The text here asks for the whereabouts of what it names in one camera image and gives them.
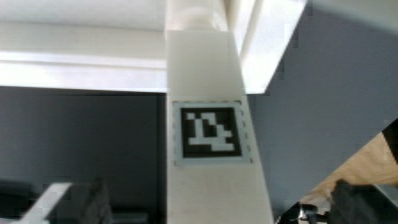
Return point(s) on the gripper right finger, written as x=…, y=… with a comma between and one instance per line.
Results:
x=365, y=204

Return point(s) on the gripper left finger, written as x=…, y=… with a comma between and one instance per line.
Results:
x=71, y=204

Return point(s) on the white desk top tray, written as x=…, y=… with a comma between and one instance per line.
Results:
x=86, y=44

